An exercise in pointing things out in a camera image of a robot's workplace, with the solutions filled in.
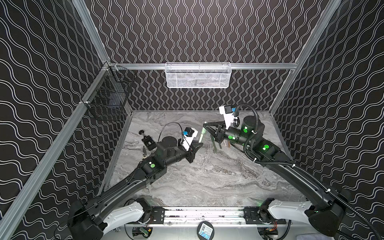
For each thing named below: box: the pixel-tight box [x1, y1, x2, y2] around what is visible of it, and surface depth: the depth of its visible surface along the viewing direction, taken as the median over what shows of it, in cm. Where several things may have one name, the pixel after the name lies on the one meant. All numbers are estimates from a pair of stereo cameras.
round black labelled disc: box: [197, 221, 215, 240], surface depth 70 cm
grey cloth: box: [296, 234, 331, 240], surface depth 68 cm
